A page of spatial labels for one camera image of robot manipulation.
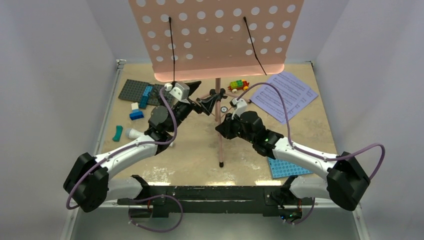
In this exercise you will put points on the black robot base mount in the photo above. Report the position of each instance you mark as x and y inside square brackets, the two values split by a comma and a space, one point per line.
[269, 201]

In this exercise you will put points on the dark grey building baseplate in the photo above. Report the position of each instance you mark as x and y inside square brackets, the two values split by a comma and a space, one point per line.
[133, 90]

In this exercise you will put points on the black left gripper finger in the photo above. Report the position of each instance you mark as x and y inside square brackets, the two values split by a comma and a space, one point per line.
[207, 104]
[193, 86]

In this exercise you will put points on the pink music stand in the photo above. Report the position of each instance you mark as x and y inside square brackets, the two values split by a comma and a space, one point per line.
[214, 39]

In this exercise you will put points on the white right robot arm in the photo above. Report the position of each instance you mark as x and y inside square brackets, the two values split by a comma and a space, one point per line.
[339, 178]

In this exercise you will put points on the teal arch block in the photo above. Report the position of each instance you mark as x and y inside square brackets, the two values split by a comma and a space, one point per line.
[118, 133]

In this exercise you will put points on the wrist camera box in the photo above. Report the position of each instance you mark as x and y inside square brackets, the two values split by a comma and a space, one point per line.
[239, 107]
[179, 90]

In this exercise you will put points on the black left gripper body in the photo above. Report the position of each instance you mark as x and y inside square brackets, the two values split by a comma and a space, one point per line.
[184, 109]

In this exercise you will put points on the colourful brick toy car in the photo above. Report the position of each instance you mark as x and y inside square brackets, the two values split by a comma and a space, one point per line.
[238, 85]

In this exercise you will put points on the blue brick column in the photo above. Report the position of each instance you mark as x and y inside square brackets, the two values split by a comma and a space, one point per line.
[145, 97]

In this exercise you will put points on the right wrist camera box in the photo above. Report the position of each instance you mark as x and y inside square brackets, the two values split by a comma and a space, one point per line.
[239, 107]

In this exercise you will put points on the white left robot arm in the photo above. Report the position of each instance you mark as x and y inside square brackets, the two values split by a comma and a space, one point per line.
[89, 182]

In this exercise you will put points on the white microphone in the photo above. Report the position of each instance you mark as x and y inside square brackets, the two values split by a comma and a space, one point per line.
[133, 134]

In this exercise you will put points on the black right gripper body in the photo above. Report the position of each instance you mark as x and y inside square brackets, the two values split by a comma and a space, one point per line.
[233, 127]

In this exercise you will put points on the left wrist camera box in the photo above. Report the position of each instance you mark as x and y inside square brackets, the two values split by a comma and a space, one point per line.
[179, 90]

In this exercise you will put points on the light blue building baseplate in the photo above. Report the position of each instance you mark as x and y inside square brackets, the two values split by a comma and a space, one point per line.
[282, 169]

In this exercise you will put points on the blue and white brick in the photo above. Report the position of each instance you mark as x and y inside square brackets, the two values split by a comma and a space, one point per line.
[136, 113]

